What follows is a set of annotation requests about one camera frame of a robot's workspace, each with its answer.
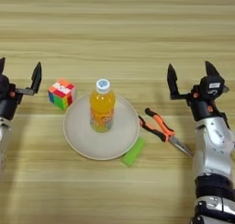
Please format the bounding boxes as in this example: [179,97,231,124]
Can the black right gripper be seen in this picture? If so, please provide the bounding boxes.
[166,61,228,122]

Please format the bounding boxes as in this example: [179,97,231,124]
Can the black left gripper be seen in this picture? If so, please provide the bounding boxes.
[0,57,43,120]

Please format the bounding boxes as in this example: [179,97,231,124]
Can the multicoloured puzzle cube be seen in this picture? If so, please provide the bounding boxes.
[47,78,77,111]

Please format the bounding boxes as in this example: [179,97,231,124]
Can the orange juice bottle white cap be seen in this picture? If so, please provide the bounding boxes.
[89,78,118,134]

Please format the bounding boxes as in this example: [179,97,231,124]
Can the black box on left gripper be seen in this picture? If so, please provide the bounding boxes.
[0,73,10,95]

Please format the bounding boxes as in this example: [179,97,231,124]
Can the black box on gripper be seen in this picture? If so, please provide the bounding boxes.
[199,75,226,102]
[0,73,10,95]

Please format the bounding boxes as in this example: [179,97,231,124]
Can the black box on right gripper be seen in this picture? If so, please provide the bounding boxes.
[199,75,226,102]

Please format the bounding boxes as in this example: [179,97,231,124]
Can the round white plate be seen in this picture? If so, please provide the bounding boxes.
[62,91,140,161]

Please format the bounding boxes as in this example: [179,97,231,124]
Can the green rectangular block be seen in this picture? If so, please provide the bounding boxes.
[120,136,147,168]

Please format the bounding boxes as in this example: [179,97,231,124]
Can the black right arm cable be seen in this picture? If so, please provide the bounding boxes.
[220,111,232,131]

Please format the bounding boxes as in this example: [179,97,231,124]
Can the orange black handled pliers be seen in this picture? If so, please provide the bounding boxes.
[138,107,195,158]

